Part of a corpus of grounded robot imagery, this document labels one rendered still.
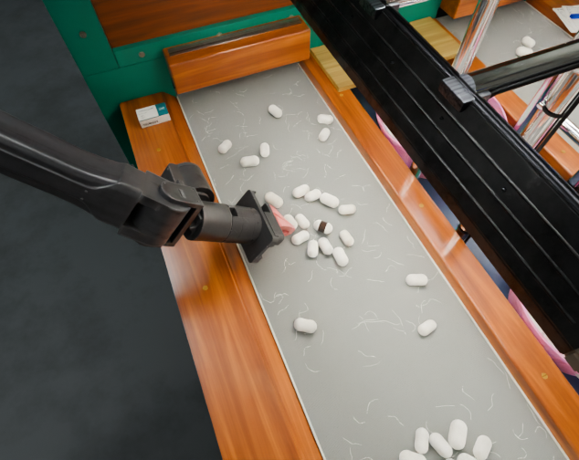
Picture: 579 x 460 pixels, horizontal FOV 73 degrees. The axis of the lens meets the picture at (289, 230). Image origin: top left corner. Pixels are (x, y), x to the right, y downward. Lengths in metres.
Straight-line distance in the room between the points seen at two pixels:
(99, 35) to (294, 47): 0.38
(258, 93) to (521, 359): 0.71
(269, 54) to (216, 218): 0.45
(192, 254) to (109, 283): 0.96
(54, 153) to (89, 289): 1.16
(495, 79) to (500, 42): 0.81
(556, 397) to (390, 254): 0.30
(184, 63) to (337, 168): 0.36
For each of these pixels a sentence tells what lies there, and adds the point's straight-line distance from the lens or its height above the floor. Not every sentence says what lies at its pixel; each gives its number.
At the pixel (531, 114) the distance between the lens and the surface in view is 0.90.
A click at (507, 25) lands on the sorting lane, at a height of 0.74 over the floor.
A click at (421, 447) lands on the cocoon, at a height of 0.76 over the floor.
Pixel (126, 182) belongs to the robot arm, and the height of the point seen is 0.99.
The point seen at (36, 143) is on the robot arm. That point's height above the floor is 1.04.
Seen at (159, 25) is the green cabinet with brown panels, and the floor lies 0.90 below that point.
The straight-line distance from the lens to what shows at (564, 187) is 0.35.
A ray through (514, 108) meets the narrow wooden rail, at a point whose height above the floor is 0.77.
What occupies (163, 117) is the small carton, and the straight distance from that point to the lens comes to 0.86.
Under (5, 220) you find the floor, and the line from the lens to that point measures 1.96.
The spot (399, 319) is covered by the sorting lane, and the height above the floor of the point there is 0.74.
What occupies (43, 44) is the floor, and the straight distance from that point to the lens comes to 2.77.
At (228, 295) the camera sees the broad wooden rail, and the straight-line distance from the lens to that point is 0.62.
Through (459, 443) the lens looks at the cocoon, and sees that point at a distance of 0.62.
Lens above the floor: 1.34
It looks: 59 degrees down
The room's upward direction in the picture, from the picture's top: straight up
